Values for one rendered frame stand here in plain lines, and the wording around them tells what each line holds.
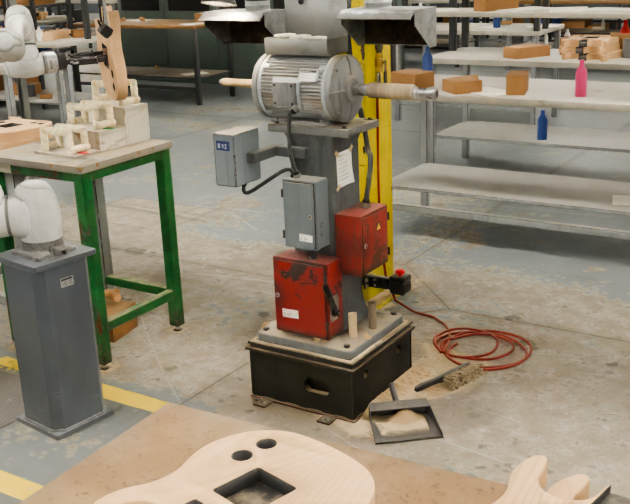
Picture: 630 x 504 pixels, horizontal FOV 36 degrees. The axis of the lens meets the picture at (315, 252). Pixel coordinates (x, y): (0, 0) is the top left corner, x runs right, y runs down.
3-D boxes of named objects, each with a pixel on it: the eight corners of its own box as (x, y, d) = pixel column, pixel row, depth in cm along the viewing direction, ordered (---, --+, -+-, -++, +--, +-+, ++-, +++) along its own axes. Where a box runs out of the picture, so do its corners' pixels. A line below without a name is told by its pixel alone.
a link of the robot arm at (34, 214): (62, 241, 360) (55, 184, 354) (11, 246, 357) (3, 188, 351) (65, 229, 376) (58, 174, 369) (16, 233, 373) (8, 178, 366)
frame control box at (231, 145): (300, 193, 372) (297, 127, 364) (268, 207, 355) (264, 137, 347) (248, 187, 385) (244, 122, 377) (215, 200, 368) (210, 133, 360)
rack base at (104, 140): (128, 145, 439) (126, 125, 437) (101, 152, 427) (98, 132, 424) (86, 140, 455) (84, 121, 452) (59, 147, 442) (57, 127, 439)
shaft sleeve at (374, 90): (418, 86, 351) (411, 82, 346) (415, 102, 351) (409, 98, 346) (375, 84, 361) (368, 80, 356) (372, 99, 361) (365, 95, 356)
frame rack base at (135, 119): (151, 139, 451) (148, 102, 445) (127, 146, 439) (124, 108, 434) (110, 135, 466) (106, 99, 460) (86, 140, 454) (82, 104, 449)
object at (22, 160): (185, 295, 469) (172, 141, 446) (100, 337, 423) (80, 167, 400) (93, 276, 502) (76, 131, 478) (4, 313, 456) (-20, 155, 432)
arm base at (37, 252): (43, 264, 354) (42, 249, 352) (9, 254, 368) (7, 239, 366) (84, 251, 367) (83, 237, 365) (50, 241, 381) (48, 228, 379)
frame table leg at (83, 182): (113, 367, 434) (91, 171, 407) (105, 372, 430) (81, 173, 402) (104, 365, 437) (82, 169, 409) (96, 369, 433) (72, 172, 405)
